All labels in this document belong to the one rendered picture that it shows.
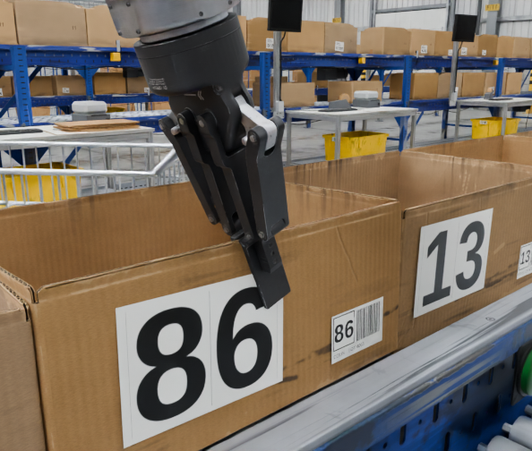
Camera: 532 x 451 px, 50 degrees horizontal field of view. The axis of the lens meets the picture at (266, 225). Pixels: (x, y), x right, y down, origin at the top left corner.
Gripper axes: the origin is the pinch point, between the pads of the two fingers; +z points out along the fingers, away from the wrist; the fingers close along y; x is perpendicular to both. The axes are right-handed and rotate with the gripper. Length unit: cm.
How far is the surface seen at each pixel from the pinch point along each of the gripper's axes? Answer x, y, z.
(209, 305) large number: -6.3, 0.7, -0.3
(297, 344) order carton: 0.7, 0.7, 9.4
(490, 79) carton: 782, -426, 283
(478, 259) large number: 31.6, 0.5, 19.4
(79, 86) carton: 337, -865, 132
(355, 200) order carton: 18.9, -6.3, 5.2
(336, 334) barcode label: 5.3, 0.9, 11.5
